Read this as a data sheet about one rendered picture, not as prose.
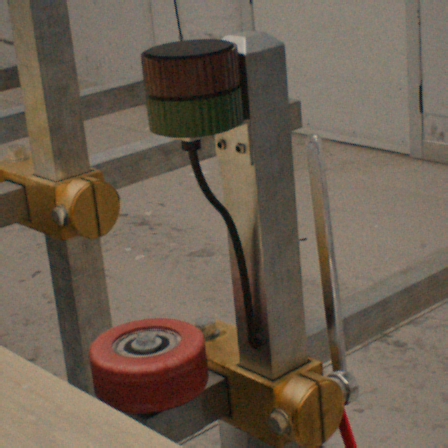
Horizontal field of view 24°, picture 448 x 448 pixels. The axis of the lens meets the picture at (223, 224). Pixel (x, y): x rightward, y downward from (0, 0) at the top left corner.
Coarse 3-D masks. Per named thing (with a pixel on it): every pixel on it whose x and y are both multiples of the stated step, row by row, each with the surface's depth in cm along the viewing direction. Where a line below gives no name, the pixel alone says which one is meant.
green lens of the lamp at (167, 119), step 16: (224, 96) 64; (240, 96) 66; (160, 112) 64; (176, 112) 64; (192, 112) 64; (208, 112) 64; (224, 112) 64; (240, 112) 66; (160, 128) 65; (176, 128) 64; (192, 128) 64; (208, 128) 64; (224, 128) 65
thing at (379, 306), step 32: (384, 288) 89; (416, 288) 90; (320, 320) 84; (352, 320) 85; (384, 320) 88; (320, 352) 83; (224, 384) 77; (128, 416) 74; (160, 416) 73; (192, 416) 75; (224, 416) 78
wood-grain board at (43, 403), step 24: (0, 360) 74; (24, 360) 74; (0, 384) 71; (24, 384) 70; (48, 384) 70; (0, 408) 67; (24, 408) 67; (48, 408) 67; (72, 408) 67; (96, 408) 66; (0, 432) 65; (24, 432) 64; (48, 432) 64; (72, 432) 64; (96, 432) 64; (120, 432) 63; (144, 432) 63
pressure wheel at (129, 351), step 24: (120, 336) 75; (144, 336) 73; (168, 336) 74; (192, 336) 73; (96, 360) 71; (120, 360) 71; (144, 360) 70; (168, 360) 70; (192, 360) 71; (96, 384) 72; (120, 384) 70; (144, 384) 70; (168, 384) 70; (192, 384) 71; (120, 408) 71; (144, 408) 70; (168, 408) 71
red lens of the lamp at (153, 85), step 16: (144, 64) 64; (160, 64) 63; (176, 64) 63; (192, 64) 63; (208, 64) 63; (224, 64) 64; (144, 80) 65; (160, 80) 64; (176, 80) 63; (192, 80) 63; (208, 80) 63; (224, 80) 64; (240, 80) 66
